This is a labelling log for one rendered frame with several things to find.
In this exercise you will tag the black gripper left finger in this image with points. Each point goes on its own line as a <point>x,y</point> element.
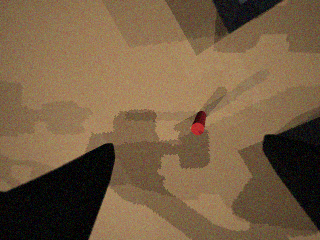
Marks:
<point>62,204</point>

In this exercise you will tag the dark red peg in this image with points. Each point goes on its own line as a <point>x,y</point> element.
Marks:
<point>198,125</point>

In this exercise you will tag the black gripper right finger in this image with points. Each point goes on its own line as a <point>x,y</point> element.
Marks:
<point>297,163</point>

